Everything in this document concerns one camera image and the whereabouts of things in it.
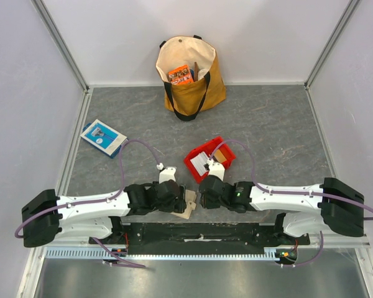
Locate beige leather card holder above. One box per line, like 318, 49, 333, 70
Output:
171, 189, 196, 219

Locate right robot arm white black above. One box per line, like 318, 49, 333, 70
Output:
199, 175, 364, 245

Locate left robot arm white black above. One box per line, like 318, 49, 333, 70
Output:
16, 180, 187, 248

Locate white card stack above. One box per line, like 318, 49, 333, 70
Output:
190, 152, 209, 176

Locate gold card in bin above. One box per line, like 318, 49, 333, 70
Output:
213, 145, 233, 163

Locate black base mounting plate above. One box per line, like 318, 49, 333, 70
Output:
100, 223, 310, 255

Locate blue razor package box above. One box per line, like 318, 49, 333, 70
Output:
80, 119, 128, 158

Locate mustard canvas tote bag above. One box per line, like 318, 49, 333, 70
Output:
155, 35, 226, 122

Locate white item in bag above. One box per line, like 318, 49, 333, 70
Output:
197, 68, 209, 81

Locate orange snack box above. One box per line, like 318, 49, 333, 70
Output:
168, 65, 194, 85

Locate brown item in bag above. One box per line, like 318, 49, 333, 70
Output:
193, 62, 199, 81

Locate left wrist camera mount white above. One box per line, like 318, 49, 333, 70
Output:
156, 163, 177, 183

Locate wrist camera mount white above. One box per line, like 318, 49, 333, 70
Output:
156, 163, 177, 183
205, 158, 225, 181

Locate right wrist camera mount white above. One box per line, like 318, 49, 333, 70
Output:
205, 158, 225, 181

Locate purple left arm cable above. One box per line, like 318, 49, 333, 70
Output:
14, 138, 147, 268

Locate white cable duct rail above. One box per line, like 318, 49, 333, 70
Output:
45, 246, 280, 261

